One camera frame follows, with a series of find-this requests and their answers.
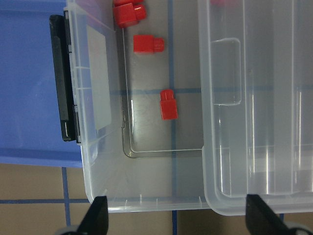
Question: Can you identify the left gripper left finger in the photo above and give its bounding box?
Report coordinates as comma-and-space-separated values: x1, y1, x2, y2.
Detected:
76, 196, 109, 235

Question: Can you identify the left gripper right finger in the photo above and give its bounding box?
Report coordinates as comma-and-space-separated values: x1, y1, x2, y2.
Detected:
245, 194, 289, 235

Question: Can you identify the red block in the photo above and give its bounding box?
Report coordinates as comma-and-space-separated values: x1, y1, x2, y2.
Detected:
113, 0, 143, 7
113, 3, 147, 28
133, 35, 165, 54
159, 89, 178, 120

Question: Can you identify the clear plastic box lid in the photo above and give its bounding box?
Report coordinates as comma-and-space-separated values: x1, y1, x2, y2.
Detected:
198, 0, 313, 215

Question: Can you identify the blue plastic tray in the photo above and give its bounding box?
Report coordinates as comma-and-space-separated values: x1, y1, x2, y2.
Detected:
0, 0, 82, 168

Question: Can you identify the clear plastic storage box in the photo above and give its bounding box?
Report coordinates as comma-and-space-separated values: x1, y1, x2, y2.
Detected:
67, 0, 210, 212

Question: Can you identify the black box latch handle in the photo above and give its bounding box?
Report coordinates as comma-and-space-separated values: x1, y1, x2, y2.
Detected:
49, 11, 81, 144

